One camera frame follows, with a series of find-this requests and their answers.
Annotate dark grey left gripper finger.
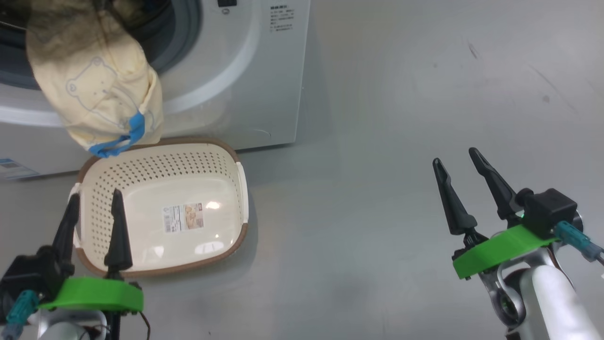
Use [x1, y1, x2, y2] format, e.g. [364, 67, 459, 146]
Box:
[50, 192, 81, 279]
[104, 189, 134, 280]

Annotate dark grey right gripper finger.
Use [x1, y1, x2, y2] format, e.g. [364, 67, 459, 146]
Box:
[432, 158, 478, 236]
[468, 147, 520, 221]

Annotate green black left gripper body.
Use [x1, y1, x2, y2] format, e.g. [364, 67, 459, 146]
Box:
[38, 276, 145, 314]

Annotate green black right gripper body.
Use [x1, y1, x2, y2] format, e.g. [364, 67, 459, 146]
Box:
[452, 224, 561, 281]

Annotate cream bear print garment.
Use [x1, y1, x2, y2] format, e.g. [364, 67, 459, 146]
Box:
[26, 0, 164, 152]

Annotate cream perforated laundry basket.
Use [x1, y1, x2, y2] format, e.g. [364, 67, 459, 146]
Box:
[68, 137, 250, 278]

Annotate paper sticker inside basket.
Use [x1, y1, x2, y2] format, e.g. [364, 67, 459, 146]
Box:
[163, 203, 205, 234]

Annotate white washing machine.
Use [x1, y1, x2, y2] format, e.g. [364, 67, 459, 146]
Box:
[0, 0, 312, 181]

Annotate grey rubber door gasket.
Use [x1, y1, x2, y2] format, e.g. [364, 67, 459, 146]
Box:
[0, 0, 202, 91]

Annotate blue white energy label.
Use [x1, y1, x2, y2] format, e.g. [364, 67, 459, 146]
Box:
[0, 158, 41, 180]

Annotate small printed text label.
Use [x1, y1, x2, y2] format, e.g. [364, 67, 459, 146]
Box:
[269, 4, 294, 33]

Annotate thin left arm wire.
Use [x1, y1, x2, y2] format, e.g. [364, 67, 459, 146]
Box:
[109, 309, 151, 340]

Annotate teal plug right camera cable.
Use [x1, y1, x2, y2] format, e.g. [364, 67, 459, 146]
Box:
[554, 221, 604, 265]

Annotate teal plug camera cable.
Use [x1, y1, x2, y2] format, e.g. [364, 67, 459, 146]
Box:
[0, 289, 40, 340]
[554, 221, 604, 265]

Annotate teal plug left camera cable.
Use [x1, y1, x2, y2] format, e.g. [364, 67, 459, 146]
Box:
[0, 289, 40, 340]

